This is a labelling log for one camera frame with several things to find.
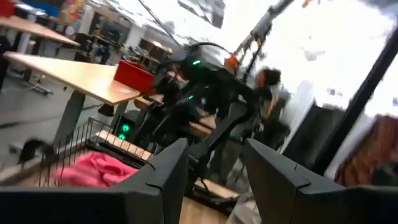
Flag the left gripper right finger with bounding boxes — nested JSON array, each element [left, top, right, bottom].
[[244, 138, 346, 224]]

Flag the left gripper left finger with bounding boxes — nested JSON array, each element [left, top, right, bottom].
[[118, 138, 190, 224]]

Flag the pink microfiber towel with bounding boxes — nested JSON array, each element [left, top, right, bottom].
[[51, 151, 139, 189]]

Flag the computer tower green lights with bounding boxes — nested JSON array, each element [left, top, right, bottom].
[[113, 114, 138, 141]]

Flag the person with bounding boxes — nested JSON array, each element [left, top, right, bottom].
[[253, 67, 290, 125]]

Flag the red storage bin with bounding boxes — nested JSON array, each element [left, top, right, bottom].
[[113, 59, 156, 96]]

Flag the light wood top table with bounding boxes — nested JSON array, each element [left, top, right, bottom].
[[2, 51, 141, 147]]

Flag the black wire basket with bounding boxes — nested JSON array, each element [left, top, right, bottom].
[[18, 116, 156, 188]]

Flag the black metal rig frame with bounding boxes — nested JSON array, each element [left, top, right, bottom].
[[312, 29, 398, 177]]

